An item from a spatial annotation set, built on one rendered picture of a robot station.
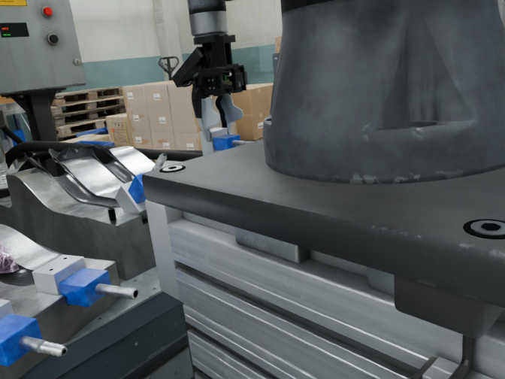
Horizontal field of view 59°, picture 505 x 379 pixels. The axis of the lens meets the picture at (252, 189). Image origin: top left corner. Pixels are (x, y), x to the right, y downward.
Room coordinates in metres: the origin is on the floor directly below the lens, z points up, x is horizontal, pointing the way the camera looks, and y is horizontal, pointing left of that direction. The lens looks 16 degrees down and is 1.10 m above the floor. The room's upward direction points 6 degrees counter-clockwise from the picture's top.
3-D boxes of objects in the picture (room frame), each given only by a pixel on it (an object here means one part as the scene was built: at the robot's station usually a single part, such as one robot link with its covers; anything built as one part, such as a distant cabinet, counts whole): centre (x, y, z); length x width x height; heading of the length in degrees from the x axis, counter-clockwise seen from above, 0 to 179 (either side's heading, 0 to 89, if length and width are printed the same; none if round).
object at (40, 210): (0.87, 0.30, 0.87); 0.50 x 0.26 x 0.14; 48
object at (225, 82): (0.95, 0.05, 1.09); 0.09 x 0.08 x 0.12; 48
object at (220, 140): (0.94, 0.04, 0.93); 0.13 x 0.05 x 0.05; 48
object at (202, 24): (0.96, 0.05, 1.17); 0.08 x 0.08 x 0.05
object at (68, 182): (0.86, 0.30, 0.92); 0.35 x 0.16 x 0.09; 48
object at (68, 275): (0.49, 0.21, 0.86); 0.13 x 0.05 x 0.05; 65
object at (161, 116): (5.20, 0.74, 0.47); 1.22 x 0.80 x 0.94; 49
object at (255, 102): (6.02, 0.15, 0.37); 1.20 x 0.82 x 0.74; 53
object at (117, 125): (6.07, 1.53, 0.34); 0.63 x 0.45 x 0.40; 45
